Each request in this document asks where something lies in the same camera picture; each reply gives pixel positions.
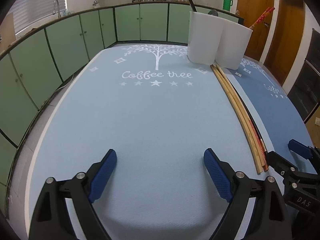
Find plain bamboo chopstick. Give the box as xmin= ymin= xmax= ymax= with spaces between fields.
xmin=214 ymin=64 xmax=248 ymax=125
xmin=210 ymin=65 xmax=263 ymax=174

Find green lower kitchen cabinets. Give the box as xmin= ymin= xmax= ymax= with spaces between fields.
xmin=0 ymin=2 xmax=245 ymax=188

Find cardboard box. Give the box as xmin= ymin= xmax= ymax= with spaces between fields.
xmin=305 ymin=108 xmax=320 ymax=148

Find black glass cabinet appliance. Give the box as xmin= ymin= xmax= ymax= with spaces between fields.
xmin=289 ymin=28 xmax=320 ymax=122

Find brown wooden door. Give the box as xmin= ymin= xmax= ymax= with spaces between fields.
xmin=264 ymin=0 xmax=305 ymax=85
xmin=237 ymin=0 xmax=274 ymax=61

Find blue tree print table mat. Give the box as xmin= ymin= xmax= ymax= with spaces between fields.
xmin=24 ymin=43 xmax=315 ymax=240

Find white double utensil holder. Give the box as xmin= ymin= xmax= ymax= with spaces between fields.
xmin=187 ymin=11 xmax=253 ymax=70

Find green thermos jug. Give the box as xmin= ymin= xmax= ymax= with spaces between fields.
xmin=222 ymin=0 xmax=233 ymax=11

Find chrome sink faucet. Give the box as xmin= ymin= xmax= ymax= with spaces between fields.
xmin=53 ymin=0 xmax=61 ymax=18

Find white window blinds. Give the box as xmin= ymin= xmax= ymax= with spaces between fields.
xmin=9 ymin=0 xmax=66 ymax=33

